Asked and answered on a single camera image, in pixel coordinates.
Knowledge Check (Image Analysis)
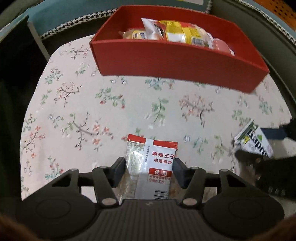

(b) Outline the red white spicy strip packet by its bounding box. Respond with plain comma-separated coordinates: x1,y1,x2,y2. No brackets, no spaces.
118,134,178,202

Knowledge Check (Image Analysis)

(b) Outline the Kaprons wafer packet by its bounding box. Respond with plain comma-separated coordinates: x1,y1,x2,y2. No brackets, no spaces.
233,120,274,158

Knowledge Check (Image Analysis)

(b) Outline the pink sausage packet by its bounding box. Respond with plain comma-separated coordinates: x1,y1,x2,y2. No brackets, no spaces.
211,38,235,56

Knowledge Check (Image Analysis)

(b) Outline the yellow biscuit packet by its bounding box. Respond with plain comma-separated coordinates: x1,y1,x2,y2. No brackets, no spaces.
118,29,147,40

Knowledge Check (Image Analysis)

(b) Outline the red yellow Trolli packet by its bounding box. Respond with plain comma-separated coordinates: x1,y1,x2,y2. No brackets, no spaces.
155,20,212,47

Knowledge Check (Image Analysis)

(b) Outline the white noodle snack packet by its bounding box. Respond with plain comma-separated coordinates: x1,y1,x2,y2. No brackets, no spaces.
142,18,166,41

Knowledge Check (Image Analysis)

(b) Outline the floral tablecloth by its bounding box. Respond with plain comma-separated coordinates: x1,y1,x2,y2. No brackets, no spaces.
20,37,292,198

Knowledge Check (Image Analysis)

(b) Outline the green sofa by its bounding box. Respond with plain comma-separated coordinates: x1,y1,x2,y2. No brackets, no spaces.
0,0,296,82

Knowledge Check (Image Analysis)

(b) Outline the red cardboard box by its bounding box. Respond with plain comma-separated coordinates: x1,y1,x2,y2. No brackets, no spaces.
90,5,269,93

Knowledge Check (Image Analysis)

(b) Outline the dark side table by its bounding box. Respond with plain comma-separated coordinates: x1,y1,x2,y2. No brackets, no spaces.
1,16,47,198

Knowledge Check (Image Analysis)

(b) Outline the orange plastic basket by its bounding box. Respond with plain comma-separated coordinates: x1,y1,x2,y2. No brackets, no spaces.
254,0,295,25

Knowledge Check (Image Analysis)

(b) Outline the teal lion sofa cover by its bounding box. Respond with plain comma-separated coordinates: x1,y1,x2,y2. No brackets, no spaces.
26,0,212,39

